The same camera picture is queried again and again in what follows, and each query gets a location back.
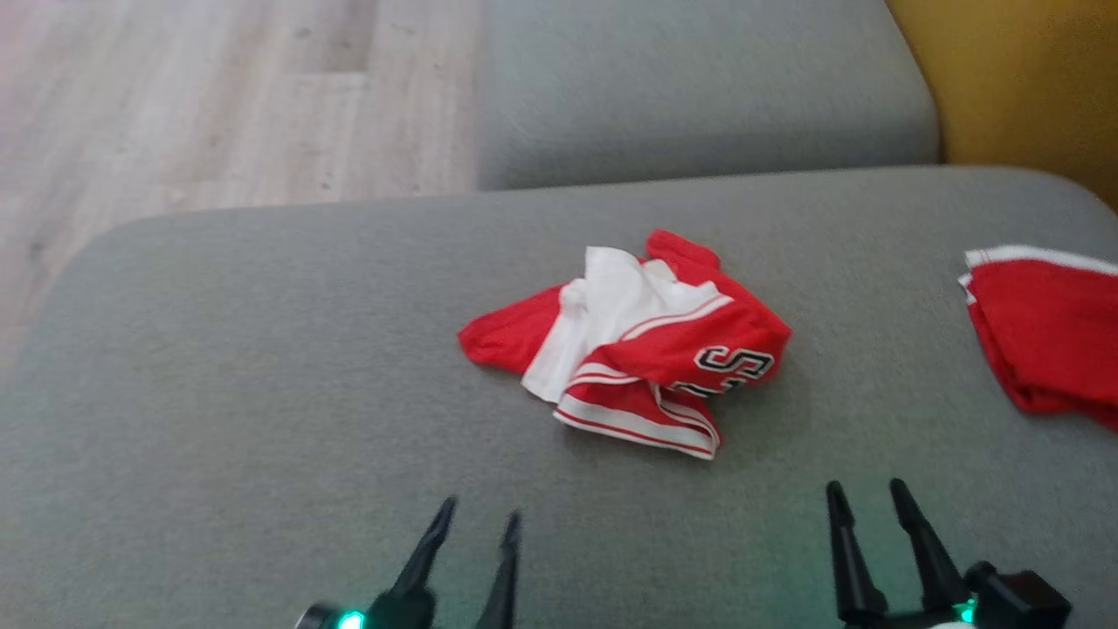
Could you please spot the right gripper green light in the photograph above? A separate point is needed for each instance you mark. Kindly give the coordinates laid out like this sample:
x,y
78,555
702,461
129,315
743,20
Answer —
x,y
917,622

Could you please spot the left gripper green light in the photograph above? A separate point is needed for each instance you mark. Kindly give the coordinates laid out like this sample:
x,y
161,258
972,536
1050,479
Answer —
x,y
336,618

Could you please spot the red shorts white trim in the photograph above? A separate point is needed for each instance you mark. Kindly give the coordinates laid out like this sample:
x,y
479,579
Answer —
x,y
1048,332

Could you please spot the red white striped jersey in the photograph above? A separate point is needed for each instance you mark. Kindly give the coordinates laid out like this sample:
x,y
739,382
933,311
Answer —
x,y
629,332

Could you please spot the large grey sofa seat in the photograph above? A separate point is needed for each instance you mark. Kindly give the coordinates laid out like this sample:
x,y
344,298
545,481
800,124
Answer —
x,y
262,393

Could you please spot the yellow sofa backrest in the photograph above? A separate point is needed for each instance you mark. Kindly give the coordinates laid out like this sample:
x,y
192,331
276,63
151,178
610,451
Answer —
x,y
1022,79

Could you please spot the grey back cushion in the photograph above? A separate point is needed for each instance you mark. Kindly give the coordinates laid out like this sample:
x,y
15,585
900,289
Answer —
x,y
699,87

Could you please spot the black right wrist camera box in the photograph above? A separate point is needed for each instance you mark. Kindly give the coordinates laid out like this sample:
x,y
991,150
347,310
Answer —
x,y
1022,598

